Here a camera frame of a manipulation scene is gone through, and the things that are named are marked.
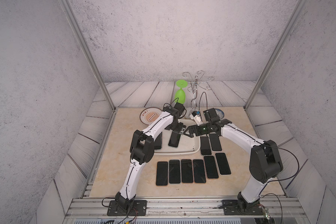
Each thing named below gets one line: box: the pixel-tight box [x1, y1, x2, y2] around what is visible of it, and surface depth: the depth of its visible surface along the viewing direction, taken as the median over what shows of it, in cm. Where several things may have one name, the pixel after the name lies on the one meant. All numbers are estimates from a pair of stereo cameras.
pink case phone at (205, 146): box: [200, 136, 212, 156], surface depth 98 cm
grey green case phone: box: [209, 133, 223, 152], surface depth 98 cm
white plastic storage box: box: [154, 119, 201, 156], surface depth 99 cm
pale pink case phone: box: [203, 155, 219, 179], surface depth 90 cm
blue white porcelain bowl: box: [214, 108, 225, 120], surface depth 116 cm
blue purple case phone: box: [214, 152, 232, 176], surface depth 90 cm
